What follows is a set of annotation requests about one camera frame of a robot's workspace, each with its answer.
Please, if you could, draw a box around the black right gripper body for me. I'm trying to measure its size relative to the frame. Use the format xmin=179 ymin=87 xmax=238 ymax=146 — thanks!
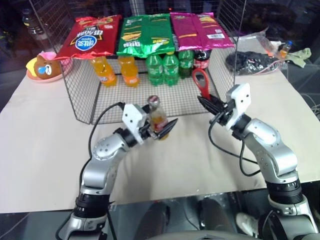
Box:
xmin=211 ymin=101 xmax=238 ymax=126

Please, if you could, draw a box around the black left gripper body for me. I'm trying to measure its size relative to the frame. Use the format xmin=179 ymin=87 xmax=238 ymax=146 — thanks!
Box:
xmin=139 ymin=120 xmax=161 ymax=141

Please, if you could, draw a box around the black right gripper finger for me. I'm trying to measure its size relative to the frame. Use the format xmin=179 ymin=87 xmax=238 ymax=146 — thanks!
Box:
xmin=208 ymin=93 xmax=229 ymax=108
xmin=197 ymin=95 xmax=222 ymax=116

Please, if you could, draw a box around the glass bottle with orange drink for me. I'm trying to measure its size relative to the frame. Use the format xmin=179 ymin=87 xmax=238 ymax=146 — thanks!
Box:
xmin=146 ymin=95 xmax=170 ymax=141

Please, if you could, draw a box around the green soda plastic bottle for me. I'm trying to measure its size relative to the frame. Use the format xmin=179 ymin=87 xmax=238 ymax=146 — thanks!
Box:
xmin=146 ymin=54 xmax=165 ymax=87
xmin=162 ymin=52 xmax=181 ymax=87
xmin=177 ymin=49 xmax=196 ymax=81

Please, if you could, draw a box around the orange soda plastic bottle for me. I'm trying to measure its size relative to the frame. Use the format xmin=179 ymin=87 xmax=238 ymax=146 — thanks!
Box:
xmin=117 ymin=55 xmax=141 ymax=88
xmin=90 ymin=55 xmax=118 ymax=88

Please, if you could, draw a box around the dark cola plastic bottle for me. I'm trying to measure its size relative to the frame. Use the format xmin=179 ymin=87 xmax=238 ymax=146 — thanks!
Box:
xmin=193 ymin=48 xmax=212 ymax=71

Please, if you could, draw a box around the small orange drink bottle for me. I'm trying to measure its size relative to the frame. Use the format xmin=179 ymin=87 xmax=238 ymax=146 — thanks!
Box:
xmin=279 ymin=40 xmax=294 ymax=60

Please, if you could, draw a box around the clear water bottle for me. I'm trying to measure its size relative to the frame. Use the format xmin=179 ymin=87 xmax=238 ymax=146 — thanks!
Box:
xmin=20 ymin=8 xmax=50 ymax=42

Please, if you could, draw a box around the black crumpled bag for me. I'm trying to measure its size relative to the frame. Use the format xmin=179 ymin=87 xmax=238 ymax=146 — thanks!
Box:
xmin=225 ymin=50 xmax=289 ymax=76

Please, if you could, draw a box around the clear plastic bag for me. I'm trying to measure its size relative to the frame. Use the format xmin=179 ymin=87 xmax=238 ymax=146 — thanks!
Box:
xmin=236 ymin=30 xmax=284 ymax=55

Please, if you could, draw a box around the magenta chips bag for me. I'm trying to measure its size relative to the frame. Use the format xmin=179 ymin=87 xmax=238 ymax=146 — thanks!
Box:
xmin=169 ymin=11 xmax=236 ymax=52

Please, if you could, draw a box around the green chips bag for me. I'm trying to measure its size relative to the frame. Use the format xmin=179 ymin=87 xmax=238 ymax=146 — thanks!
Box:
xmin=116 ymin=14 xmax=176 ymax=59

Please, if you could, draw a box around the dark rounded shape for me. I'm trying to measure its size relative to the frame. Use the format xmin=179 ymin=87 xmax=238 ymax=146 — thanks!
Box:
xmin=146 ymin=199 xmax=174 ymax=240

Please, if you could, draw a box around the red chips bag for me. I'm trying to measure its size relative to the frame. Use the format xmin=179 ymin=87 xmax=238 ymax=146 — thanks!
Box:
xmin=53 ymin=15 xmax=124 ymax=61

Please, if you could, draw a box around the bear plush on pink plate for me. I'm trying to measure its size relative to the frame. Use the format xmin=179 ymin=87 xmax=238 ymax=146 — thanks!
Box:
xmin=26 ymin=50 xmax=74 ymax=82

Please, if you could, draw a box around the green cloth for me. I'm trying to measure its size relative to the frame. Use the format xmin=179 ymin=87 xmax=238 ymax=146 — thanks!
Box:
xmin=284 ymin=47 xmax=312 ymax=69

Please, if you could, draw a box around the brown bear plush toy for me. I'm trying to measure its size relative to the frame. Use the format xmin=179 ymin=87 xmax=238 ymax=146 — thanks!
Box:
xmin=25 ymin=55 xmax=62 ymax=81

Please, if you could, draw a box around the white shoe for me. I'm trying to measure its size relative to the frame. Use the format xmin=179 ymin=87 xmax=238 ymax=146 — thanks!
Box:
xmin=235 ymin=212 xmax=260 ymax=237

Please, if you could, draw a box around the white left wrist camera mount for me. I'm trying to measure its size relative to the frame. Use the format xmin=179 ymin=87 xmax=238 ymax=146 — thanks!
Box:
xmin=121 ymin=103 xmax=151 ymax=145

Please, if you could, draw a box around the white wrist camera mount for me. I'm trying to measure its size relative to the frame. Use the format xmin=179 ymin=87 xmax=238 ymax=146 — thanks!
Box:
xmin=223 ymin=83 xmax=252 ymax=132
xmin=121 ymin=103 xmax=151 ymax=145

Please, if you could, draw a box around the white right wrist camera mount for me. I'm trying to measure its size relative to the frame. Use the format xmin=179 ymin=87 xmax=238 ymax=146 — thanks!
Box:
xmin=223 ymin=83 xmax=252 ymax=132

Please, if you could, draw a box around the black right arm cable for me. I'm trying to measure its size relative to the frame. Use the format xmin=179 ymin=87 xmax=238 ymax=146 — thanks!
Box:
xmin=208 ymin=112 xmax=262 ymax=177

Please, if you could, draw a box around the black wire mesh rack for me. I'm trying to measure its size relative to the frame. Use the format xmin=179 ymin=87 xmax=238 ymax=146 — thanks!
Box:
xmin=28 ymin=0 xmax=248 ymax=126

